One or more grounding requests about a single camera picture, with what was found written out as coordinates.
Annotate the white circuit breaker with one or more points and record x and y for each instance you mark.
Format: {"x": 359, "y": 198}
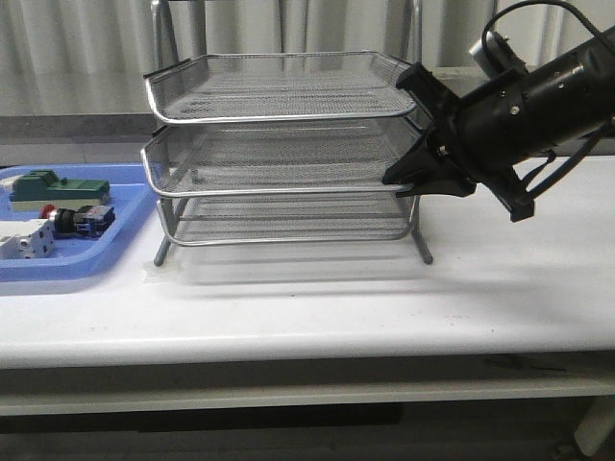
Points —
{"x": 28, "y": 239}

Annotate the white table leg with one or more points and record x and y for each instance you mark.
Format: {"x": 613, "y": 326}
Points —
{"x": 595, "y": 426}

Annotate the silver mesh tray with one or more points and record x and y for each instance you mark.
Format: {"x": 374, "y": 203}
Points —
{"x": 240, "y": 88}
{"x": 275, "y": 157}
{"x": 277, "y": 218}

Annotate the silver metal rack frame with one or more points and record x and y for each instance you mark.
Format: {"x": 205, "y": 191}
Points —
{"x": 165, "y": 47}

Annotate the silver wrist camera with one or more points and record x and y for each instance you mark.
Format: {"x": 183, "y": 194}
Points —
{"x": 495, "y": 56}

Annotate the green electrical switch module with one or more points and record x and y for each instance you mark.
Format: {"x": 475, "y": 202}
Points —
{"x": 42, "y": 187}

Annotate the blue plastic tray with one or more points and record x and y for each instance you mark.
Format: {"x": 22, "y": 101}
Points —
{"x": 75, "y": 258}

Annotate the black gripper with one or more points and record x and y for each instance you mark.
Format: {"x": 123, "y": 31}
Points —
{"x": 490, "y": 121}

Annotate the red emergency stop button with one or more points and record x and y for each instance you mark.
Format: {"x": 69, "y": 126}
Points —
{"x": 90, "y": 221}

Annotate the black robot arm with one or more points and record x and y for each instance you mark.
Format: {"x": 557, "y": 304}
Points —
{"x": 566, "y": 98}

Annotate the dark grey counter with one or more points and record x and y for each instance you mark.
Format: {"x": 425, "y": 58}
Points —
{"x": 73, "y": 117}

